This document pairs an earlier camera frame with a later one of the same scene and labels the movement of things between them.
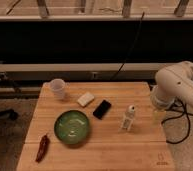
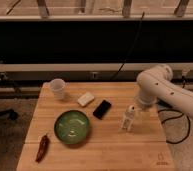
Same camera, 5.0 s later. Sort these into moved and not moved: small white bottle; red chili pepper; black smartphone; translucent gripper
Moved: translucent gripper
Not moved: red chili pepper; black smartphone; small white bottle
